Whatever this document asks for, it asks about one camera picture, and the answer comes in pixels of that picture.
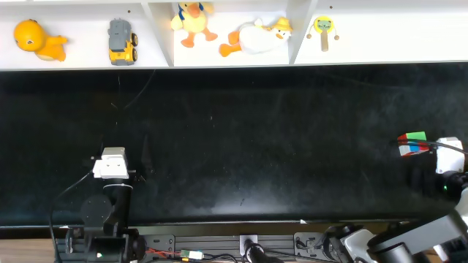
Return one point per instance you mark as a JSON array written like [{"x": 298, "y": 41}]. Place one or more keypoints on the grey and yellow toy truck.
[{"x": 120, "y": 40}]

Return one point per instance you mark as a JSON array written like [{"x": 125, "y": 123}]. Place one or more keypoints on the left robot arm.
[{"x": 97, "y": 212}]

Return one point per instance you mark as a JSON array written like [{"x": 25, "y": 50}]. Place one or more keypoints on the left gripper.
[{"x": 136, "y": 174}]

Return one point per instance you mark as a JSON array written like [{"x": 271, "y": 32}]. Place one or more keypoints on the orange rubber toy figure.
[{"x": 31, "y": 36}]

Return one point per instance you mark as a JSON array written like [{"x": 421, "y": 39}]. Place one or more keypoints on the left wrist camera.
[{"x": 111, "y": 164}]

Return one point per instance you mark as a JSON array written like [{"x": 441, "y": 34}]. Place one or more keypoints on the white shelf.
[{"x": 384, "y": 40}]

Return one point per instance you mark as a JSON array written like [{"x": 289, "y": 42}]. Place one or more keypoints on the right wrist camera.
[{"x": 449, "y": 157}]

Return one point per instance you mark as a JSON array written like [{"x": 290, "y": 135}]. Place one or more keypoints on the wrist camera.
[
  {"x": 111, "y": 164},
  {"x": 449, "y": 157}
]

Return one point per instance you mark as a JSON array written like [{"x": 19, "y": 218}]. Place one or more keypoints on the yellow rattle drum toy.
[{"x": 324, "y": 27}]

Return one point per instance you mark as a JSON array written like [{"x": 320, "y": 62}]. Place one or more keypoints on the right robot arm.
[{"x": 420, "y": 233}]

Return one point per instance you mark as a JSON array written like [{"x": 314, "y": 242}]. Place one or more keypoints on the mounting rail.
[{"x": 219, "y": 244}]

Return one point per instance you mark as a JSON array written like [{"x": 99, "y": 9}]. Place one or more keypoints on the many-coloured puzzle cube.
[{"x": 415, "y": 136}]

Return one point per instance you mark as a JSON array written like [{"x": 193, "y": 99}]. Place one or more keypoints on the white plush duck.
[{"x": 259, "y": 38}]

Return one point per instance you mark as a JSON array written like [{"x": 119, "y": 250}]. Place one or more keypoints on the yellow plush duck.
[{"x": 194, "y": 23}]

